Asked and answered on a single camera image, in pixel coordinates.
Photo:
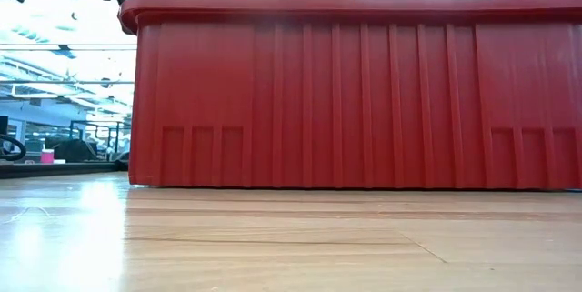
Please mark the red plastic bin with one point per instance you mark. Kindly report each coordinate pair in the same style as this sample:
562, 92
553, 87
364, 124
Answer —
318, 101

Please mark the pink bottle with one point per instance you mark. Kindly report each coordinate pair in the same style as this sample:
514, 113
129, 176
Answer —
47, 156

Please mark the black aluminium table frame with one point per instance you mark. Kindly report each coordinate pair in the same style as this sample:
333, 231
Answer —
54, 170

